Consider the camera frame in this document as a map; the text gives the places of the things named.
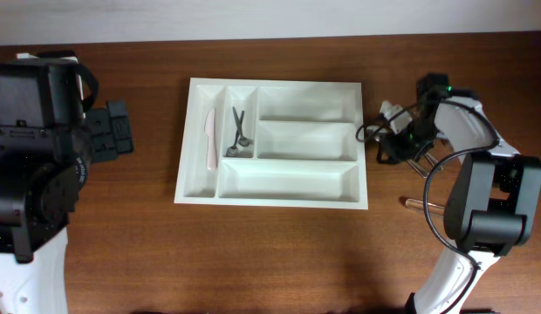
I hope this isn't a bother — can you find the pink plastic knife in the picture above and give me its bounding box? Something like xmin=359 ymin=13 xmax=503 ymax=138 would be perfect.
xmin=204 ymin=108 xmax=217 ymax=171

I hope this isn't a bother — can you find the small dark teaspoon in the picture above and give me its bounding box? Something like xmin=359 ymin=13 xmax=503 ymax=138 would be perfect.
xmin=232 ymin=107 xmax=252 ymax=147
xmin=225 ymin=107 xmax=242 ymax=157

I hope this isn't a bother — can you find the steel spoon tray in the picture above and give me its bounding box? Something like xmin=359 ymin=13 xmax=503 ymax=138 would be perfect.
xmin=407 ymin=160 xmax=428 ymax=178

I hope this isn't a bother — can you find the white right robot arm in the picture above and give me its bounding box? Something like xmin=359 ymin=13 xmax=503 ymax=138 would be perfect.
xmin=356 ymin=73 xmax=541 ymax=313

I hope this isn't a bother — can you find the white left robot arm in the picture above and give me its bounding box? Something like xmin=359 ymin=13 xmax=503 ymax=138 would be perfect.
xmin=0 ymin=51 xmax=134 ymax=313

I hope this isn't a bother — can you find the white plastic cutlery tray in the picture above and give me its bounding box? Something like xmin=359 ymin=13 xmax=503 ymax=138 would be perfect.
xmin=174 ymin=78 xmax=368 ymax=209

